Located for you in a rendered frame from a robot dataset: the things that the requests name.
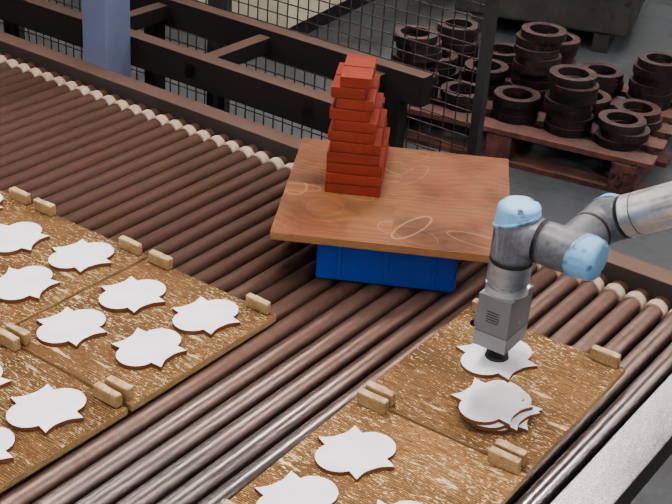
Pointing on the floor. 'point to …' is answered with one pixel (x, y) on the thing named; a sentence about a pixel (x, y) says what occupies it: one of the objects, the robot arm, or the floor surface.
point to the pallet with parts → (551, 102)
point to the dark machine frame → (243, 84)
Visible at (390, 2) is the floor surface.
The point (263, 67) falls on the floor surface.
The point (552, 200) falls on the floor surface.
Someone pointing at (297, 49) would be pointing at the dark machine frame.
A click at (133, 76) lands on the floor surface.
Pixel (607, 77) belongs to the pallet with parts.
